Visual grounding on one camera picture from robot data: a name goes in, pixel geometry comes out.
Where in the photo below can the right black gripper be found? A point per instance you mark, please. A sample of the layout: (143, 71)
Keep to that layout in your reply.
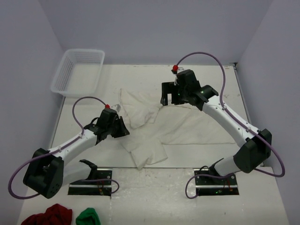
(168, 88)

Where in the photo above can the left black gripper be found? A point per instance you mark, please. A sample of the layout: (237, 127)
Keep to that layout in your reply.
(123, 131)

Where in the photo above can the white t shirt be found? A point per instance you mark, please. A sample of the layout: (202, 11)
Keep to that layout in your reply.
(152, 126)

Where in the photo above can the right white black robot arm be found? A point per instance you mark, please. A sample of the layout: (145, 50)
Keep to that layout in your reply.
(252, 142)

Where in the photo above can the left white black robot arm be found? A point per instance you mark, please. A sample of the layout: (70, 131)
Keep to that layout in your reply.
(49, 170)

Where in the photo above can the white plastic basket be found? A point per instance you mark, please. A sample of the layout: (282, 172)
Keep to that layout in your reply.
(78, 73)

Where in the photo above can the green t shirt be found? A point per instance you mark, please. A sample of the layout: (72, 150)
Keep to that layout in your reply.
(88, 217)

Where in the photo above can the red t shirt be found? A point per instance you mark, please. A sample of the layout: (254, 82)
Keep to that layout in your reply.
(54, 215)

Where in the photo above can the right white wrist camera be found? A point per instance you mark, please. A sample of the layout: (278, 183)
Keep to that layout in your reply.
(175, 70)

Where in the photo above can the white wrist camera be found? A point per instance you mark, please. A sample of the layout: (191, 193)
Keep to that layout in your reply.
(175, 70)
(115, 107)

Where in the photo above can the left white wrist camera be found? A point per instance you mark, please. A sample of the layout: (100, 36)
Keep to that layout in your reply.
(115, 107)

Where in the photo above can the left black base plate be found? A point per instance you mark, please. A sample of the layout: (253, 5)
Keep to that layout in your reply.
(98, 188)

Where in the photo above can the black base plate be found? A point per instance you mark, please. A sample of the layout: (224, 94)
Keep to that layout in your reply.
(206, 186)
(98, 188)

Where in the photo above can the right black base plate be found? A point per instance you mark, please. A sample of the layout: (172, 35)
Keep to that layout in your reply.
(206, 186)

